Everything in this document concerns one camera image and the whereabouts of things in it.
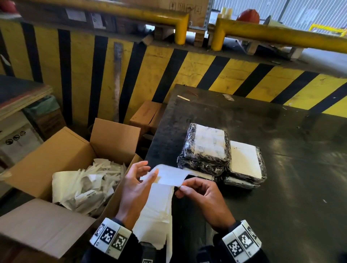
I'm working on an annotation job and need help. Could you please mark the pile of crumpled backing paper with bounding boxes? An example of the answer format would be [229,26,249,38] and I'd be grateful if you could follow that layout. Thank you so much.
[52,158,127,217]

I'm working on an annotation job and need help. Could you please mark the stack of white labels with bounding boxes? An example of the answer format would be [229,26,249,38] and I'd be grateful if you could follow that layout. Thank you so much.
[132,183,175,263]

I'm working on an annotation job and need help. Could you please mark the yellow guard rail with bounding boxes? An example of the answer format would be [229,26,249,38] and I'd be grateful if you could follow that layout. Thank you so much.
[16,0,189,46]
[210,18,347,54]

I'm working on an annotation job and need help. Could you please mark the green covered dark box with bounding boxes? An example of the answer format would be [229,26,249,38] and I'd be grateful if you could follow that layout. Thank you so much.
[22,95,67,141]

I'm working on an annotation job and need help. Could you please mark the cream paper rolls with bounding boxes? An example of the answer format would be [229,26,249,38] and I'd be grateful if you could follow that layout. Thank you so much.
[219,7,234,20]

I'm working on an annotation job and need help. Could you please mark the small brown cardboard box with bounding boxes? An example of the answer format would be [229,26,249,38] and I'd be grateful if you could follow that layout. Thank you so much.
[129,100,166,136]

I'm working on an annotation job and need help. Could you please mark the white printed cardboard box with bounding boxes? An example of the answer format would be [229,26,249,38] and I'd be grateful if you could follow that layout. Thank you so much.
[0,111,44,168]

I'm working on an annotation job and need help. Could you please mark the dark top side table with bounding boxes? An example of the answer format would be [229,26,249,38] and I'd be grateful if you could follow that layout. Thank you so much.
[0,74,53,122]

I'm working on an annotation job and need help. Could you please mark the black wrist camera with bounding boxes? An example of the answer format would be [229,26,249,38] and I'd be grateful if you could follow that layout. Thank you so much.
[138,241,158,263]

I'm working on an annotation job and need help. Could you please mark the large plywood crate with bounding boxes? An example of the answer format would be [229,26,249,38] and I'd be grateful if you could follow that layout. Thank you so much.
[119,0,213,29]

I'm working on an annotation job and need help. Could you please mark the person's right hand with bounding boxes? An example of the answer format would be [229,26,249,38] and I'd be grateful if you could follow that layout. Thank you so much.
[175,177,236,233]

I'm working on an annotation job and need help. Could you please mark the white paper tag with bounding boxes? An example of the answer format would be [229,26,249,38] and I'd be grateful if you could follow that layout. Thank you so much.
[90,12,107,30]
[65,8,87,23]

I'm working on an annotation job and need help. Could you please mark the small yellow floor rail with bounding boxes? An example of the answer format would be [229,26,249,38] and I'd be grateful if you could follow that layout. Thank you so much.
[309,23,347,38]

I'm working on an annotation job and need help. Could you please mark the wooden pallet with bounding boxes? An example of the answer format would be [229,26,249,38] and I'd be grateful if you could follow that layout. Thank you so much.
[154,26,206,48]

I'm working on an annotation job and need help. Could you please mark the red hard hat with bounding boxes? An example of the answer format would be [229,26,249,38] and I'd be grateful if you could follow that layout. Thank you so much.
[0,0,17,13]
[236,9,260,24]

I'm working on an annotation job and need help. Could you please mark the black wristband with white markers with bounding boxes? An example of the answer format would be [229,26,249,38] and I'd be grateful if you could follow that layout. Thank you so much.
[81,217,133,263]
[213,219,269,263]

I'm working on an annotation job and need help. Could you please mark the person's left hand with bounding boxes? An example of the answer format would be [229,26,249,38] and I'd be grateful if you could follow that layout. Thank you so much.
[115,160,160,231]

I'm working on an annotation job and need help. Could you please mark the stack black packets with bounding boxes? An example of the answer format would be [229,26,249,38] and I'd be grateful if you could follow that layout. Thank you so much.
[176,122,232,181]

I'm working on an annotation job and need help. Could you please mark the white table with wooden legs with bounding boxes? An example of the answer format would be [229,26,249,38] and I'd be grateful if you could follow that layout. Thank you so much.
[238,15,305,61]

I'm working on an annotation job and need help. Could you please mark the open brown cardboard box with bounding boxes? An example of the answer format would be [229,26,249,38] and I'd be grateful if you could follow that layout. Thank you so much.
[0,118,143,259]

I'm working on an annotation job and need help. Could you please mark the yellow black striped barrier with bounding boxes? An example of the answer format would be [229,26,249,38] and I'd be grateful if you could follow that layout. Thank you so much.
[0,19,347,128]

